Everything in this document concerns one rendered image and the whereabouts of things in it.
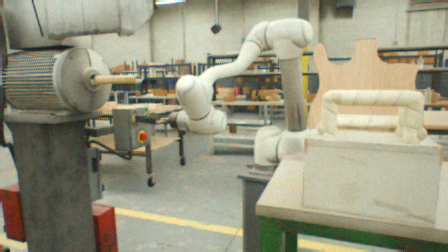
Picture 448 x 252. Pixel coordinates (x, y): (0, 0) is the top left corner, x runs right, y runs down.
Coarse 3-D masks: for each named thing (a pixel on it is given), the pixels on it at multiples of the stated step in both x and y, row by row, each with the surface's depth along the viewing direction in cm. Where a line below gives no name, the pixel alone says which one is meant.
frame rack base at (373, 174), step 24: (312, 144) 66; (336, 144) 64; (360, 144) 62; (384, 144) 60; (408, 144) 59; (432, 144) 59; (312, 168) 67; (336, 168) 65; (360, 168) 63; (384, 168) 61; (408, 168) 59; (432, 168) 57; (312, 192) 68; (336, 192) 66; (360, 192) 64; (384, 192) 62; (408, 192) 60; (432, 192) 58; (384, 216) 62; (408, 216) 60; (432, 216) 59
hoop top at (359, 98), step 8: (328, 96) 64; (336, 96) 64; (344, 96) 63; (352, 96) 62; (360, 96) 62; (368, 96) 61; (376, 96) 60; (384, 96) 60; (392, 96) 59; (400, 96) 59; (408, 96) 58; (416, 96) 57; (336, 104) 65; (344, 104) 64; (352, 104) 63; (360, 104) 62; (368, 104) 62; (376, 104) 61; (384, 104) 60; (392, 104) 60; (400, 104) 59; (408, 104) 59
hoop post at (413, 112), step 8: (416, 104) 58; (408, 112) 59; (416, 112) 58; (408, 120) 59; (416, 120) 58; (408, 128) 59; (416, 128) 58; (408, 136) 59; (416, 136) 59; (416, 144) 59
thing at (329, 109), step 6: (324, 102) 65; (330, 102) 64; (324, 108) 65; (330, 108) 64; (336, 108) 65; (324, 114) 65; (330, 114) 65; (324, 120) 66; (330, 120) 65; (324, 126) 66; (330, 126) 65; (330, 132) 65; (324, 138) 66; (330, 138) 65
